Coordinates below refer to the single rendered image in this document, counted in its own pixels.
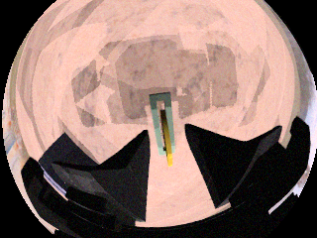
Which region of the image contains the gold coin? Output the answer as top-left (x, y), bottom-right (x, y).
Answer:
top-left (161, 108), bottom-right (173, 167)

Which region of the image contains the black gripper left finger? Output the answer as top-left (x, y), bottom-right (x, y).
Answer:
top-left (52, 130), bottom-right (151, 222)

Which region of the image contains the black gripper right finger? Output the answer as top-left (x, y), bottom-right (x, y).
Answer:
top-left (185, 123), bottom-right (282, 209)

